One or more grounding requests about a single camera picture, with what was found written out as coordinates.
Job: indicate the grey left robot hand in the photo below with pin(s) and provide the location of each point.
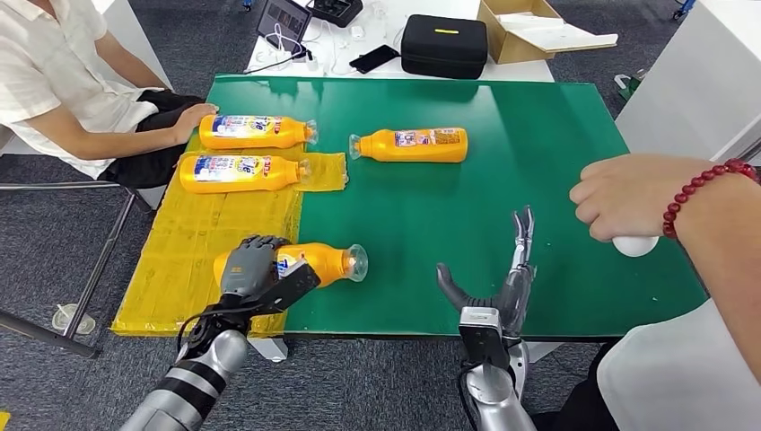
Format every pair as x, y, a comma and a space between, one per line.
250, 270

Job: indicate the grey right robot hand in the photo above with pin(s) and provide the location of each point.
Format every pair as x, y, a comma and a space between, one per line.
514, 291

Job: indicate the person's right hand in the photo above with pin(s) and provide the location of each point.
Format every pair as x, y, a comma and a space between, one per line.
190, 122

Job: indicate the person's hand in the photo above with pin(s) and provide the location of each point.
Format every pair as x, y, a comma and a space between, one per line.
624, 196

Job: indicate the white handheld controller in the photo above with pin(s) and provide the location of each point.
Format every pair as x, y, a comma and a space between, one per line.
635, 246

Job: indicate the orange detergent bottle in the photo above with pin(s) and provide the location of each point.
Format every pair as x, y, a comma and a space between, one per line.
383, 147
252, 143
321, 262
238, 186

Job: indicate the person's right forearm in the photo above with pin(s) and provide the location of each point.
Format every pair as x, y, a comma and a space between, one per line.
119, 143

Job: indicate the person's forearm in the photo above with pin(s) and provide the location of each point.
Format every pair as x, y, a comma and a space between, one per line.
731, 256

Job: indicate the green floor item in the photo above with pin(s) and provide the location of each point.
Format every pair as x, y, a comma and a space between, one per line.
629, 89

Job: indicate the green table mat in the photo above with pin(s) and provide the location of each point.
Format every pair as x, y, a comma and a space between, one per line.
416, 208

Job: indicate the black tablet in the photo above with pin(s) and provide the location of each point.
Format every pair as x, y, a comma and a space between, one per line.
284, 21

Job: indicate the clear plastic lid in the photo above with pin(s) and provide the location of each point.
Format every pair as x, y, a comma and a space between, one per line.
81, 324

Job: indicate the white paper sheet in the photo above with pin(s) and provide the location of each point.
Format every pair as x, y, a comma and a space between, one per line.
554, 33

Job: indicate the black electronic box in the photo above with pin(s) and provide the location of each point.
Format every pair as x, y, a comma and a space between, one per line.
336, 11

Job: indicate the open cardboard box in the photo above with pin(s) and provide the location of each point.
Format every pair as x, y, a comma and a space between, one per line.
507, 50

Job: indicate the white charger plug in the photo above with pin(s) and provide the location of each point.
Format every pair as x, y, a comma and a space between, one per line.
357, 33

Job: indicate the black smartphone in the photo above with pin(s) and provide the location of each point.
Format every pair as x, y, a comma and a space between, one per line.
374, 59

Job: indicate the blue caster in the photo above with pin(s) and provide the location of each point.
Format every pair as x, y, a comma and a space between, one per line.
682, 7

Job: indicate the black zip case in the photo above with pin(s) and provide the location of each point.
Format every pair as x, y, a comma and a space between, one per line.
443, 53

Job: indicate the yellow tape strip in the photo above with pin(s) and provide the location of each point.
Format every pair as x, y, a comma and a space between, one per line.
3, 423

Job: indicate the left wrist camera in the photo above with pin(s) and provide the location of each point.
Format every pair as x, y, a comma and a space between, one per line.
291, 288

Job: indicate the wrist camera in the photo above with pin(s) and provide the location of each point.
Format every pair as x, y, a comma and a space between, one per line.
291, 288
484, 345

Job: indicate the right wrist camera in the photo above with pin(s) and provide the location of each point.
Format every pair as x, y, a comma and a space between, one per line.
484, 345

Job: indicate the metal stool frame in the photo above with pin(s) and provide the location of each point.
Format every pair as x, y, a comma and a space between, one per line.
98, 269

